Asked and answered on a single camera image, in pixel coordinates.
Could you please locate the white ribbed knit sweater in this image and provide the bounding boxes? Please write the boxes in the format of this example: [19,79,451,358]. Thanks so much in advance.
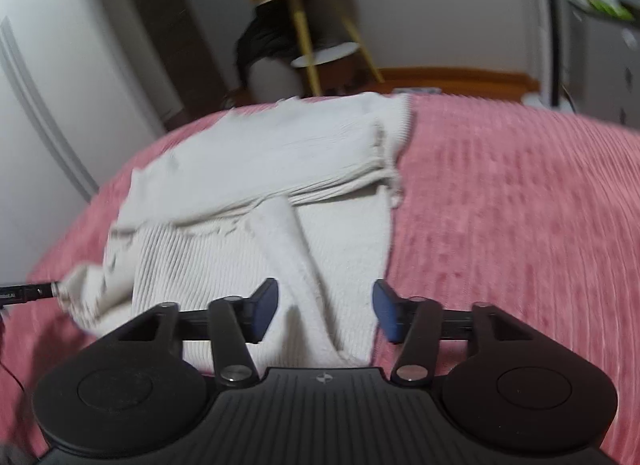
[58,92,412,370]

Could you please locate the white wardrobe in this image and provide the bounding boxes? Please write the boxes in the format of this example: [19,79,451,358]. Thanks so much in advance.
[1,0,162,283]

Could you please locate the white round pouf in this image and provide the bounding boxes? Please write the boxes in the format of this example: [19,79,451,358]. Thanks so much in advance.
[248,58,305,103]

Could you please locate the yellow legged side table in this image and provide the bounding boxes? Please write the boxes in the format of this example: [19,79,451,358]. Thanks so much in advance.
[250,0,385,97]

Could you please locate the black garment on pouf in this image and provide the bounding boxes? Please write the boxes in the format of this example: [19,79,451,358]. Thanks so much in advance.
[234,0,360,90]

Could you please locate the grey drawer cabinet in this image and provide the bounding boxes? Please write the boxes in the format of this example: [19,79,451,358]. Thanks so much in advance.
[567,3,639,129]

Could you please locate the white tower fan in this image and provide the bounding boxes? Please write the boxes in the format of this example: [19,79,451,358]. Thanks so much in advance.
[522,0,575,113]

